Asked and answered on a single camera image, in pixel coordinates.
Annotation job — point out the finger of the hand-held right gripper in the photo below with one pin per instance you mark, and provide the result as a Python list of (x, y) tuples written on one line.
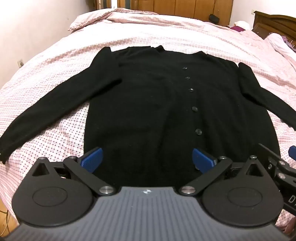
[(292, 151), (268, 151)]

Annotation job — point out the dark wooden headboard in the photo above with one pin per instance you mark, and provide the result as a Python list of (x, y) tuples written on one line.
[(275, 23)]

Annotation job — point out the small black bag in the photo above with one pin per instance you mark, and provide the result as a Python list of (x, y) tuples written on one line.
[(214, 18)]

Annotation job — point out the white pillow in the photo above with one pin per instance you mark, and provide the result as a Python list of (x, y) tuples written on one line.
[(242, 24)]

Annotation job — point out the pink checked bed cover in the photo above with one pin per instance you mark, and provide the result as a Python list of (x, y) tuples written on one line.
[(57, 58)]

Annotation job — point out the pale pink pillow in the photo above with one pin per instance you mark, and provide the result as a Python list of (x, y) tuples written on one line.
[(279, 45)]

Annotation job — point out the pink checked folded duvet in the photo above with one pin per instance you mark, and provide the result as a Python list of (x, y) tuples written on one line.
[(108, 17)]

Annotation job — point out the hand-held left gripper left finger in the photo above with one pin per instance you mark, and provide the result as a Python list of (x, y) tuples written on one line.
[(92, 158)]

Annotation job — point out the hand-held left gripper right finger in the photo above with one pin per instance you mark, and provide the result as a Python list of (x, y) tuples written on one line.
[(201, 160)]

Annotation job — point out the wooden wardrobe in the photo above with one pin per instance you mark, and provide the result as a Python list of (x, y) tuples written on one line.
[(180, 9)]

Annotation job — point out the person's right hand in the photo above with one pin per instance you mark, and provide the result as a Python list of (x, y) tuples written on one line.
[(291, 228)]

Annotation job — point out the white wall socket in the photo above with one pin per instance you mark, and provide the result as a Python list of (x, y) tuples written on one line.
[(20, 62)]

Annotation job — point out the black button cardigan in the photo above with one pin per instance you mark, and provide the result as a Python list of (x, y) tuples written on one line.
[(150, 104)]

